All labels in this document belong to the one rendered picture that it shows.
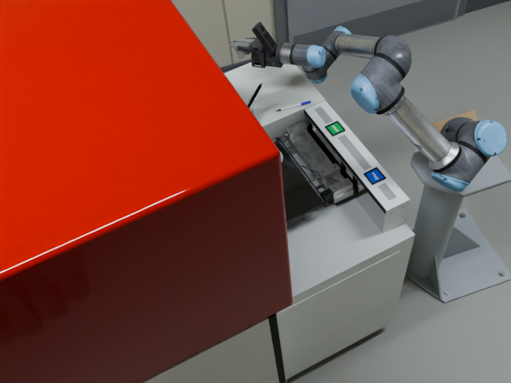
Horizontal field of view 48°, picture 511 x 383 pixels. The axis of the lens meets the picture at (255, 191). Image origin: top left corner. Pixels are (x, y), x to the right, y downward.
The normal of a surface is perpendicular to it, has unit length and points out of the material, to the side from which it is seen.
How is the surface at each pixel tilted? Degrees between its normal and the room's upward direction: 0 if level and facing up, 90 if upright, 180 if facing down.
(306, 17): 90
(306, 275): 0
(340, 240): 0
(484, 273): 0
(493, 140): 40
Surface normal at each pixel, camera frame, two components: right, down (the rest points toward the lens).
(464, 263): -0.09, -0.59
